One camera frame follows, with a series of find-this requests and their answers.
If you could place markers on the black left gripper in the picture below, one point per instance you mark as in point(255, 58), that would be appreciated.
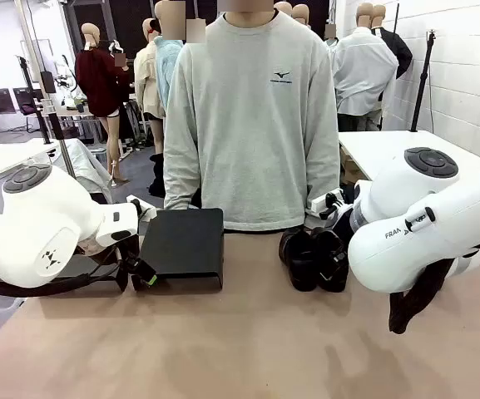
point(129, 249)

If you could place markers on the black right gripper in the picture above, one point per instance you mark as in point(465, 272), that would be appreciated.
point(343, 220)

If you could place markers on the black chunky loafer shoe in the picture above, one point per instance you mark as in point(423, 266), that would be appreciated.
point(339, 282)
point(302, 266)

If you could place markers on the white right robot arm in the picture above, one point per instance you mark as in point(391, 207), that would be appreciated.
point(410, 208)

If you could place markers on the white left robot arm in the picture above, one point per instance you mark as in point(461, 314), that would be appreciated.
point(36, 208)

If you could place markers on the person left forearm grey sleeve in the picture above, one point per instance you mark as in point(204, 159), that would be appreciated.
point(323, 178)

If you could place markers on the person right forearm grey sleeve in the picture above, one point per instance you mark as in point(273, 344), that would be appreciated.
point(181, 174)

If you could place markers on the black metal shoe stand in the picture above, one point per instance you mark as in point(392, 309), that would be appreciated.
point(181, 245)
point(85, 262)

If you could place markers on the cardboard box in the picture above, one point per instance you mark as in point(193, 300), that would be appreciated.
point(349, 166)

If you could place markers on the large white table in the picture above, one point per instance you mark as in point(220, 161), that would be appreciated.
point(389, 149)

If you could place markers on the black boots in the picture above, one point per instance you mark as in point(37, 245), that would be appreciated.
point(156, 178)

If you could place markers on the person in grey sweatshirt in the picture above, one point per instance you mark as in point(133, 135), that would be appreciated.
point(248, 145)

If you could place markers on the white cloth cover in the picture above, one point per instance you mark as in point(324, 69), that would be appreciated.
point(85, 166)

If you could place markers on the mannequin in white shirt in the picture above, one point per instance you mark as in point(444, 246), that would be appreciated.
point(364, 70)

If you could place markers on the tall black tripod pole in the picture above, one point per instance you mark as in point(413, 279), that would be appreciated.
point(424, 79)

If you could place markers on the mannequin in black jacket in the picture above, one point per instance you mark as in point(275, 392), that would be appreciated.
point(402, 54)

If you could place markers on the low white table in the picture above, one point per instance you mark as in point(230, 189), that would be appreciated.
point(6, 156)

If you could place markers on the mannequin in beige shirt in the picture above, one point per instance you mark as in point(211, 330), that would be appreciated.
point(146, 83)

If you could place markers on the mannequin in maroon sweater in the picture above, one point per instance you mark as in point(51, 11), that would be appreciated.
point(98, 83)

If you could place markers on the mannequin in light blue shirt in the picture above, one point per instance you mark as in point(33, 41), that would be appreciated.
point(166, 62)

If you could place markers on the black rectangular box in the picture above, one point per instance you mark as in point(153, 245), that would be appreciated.
point(48, 82)

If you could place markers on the slanted black tripod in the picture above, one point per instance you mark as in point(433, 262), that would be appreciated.
point(26, 72)

